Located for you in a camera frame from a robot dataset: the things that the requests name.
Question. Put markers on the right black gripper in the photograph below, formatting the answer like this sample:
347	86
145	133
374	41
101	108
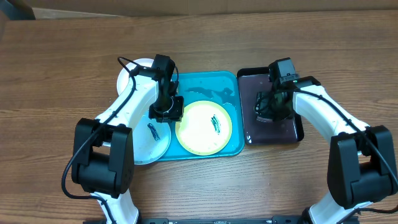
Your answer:
262	107

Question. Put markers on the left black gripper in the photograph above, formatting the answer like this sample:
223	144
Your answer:
175	115

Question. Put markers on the yellow plate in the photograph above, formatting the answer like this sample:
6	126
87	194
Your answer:
205	128

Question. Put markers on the pink white plate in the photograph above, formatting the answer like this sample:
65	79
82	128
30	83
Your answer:
123	77

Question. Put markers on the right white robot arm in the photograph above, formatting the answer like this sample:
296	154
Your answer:
362	166

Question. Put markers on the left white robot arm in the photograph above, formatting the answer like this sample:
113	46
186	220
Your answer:
102	165

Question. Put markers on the black rectangular tray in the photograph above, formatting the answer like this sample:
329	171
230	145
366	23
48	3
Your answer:
257	131

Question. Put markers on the light blue plate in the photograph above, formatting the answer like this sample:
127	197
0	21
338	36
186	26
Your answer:
150	140

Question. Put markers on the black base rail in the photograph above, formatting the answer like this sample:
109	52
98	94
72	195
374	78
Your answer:
279	219

